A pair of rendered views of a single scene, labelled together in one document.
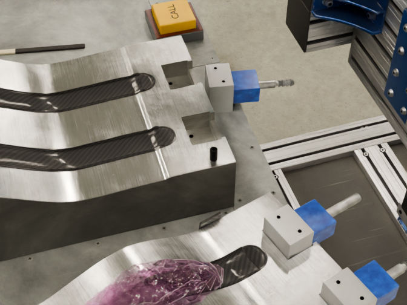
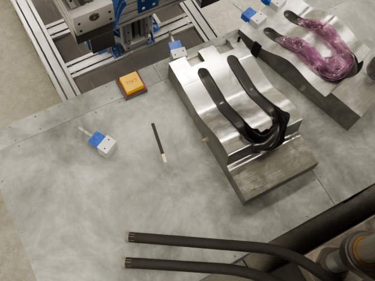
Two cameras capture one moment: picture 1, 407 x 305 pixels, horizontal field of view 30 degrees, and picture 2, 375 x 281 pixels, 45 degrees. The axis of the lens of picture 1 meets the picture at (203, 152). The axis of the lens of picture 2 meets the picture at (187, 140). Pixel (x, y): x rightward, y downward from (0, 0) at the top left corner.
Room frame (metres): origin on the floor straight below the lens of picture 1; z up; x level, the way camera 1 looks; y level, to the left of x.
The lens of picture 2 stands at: (1.05, 0.80, 2.14)
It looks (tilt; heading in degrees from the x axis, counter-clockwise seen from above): 67 degrees down; 250
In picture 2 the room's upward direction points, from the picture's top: 9 degrees clockwise
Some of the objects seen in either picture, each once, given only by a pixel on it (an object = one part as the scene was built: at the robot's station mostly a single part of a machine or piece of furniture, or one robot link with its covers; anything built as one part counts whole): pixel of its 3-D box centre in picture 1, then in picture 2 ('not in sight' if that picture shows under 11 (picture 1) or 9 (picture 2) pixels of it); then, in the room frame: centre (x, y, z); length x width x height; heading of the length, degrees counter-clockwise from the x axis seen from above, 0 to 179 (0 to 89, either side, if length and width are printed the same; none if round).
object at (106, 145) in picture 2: not in sight; (95, 139); (1.14, 0.23, 0.83); 0.13 x 0.05 x 0.05; 134
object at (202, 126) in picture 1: (203, 137); (222, 49); (0.69, 0.00, 0.87); 0.05 x 0.05 x 0.04; 16
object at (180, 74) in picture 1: (181, 83); (194, 62); (0.79, 0.03, 0.87); 0.05 x 0.05 x 0.04; 16
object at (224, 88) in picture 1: (251, 85); (174, 45); (0.84, -0.07, 0.83); 0.13 x 0.05 x 0.05; 97
